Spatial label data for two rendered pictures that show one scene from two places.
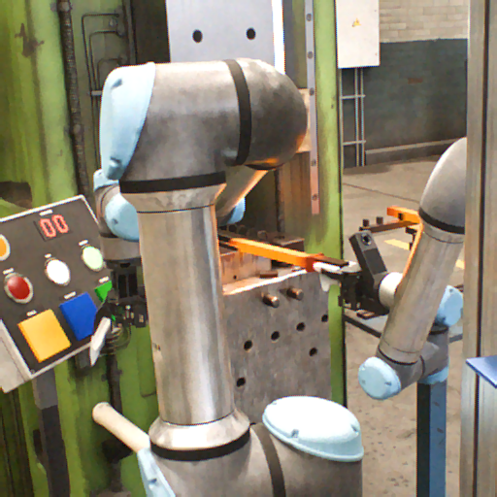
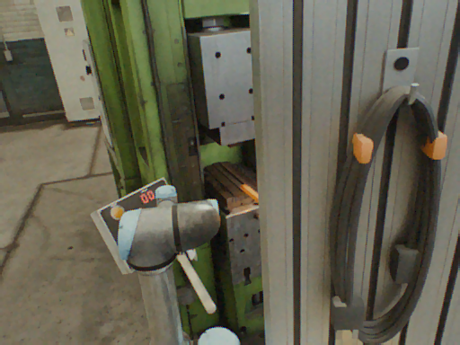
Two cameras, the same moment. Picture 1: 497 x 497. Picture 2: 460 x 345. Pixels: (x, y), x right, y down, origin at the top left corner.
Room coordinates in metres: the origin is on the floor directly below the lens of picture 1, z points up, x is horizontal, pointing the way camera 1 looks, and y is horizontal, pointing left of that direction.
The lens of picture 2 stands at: (0.11, -0.30, 1.90)
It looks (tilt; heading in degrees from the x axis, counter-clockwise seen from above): 26 degrees down; 13
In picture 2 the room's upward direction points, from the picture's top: 5 degrees counter-clockwise
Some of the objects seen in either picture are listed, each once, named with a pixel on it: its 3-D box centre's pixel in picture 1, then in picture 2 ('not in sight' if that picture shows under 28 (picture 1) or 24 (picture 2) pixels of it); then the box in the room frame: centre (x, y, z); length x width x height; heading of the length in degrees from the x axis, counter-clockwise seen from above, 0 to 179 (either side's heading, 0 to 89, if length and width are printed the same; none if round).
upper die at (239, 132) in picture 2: not in sight; (221, 121); (1.93, 0.14, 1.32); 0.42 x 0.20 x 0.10; 36
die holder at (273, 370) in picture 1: (214, 334); (238, 218); (1.97, 0.10, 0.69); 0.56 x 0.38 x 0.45; 36
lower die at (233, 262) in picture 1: (192, 248); (226, 182); (1.93, 0.14, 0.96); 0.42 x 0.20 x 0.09; 36
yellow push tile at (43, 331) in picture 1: (44, 336); not in sight; (1.21, 0.36, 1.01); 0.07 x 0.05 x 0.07; 151
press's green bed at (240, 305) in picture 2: not in sight; (243, 277); (1.97, 0.10, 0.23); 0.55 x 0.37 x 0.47; 36
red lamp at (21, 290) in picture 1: (18, 287); not in sight; (1.23, 0.40, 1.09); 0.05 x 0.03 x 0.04; 126
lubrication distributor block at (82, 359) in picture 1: (86, 350); not in sight; (1.64, 0.39, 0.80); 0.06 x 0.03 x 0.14; 126
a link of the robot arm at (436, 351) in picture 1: (423, 353); not in sight; (1.29, -0.33, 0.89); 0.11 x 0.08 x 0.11; 134
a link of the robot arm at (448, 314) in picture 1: (429, 302); not in sight; (1.31, -0.34, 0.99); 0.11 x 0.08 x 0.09; 36
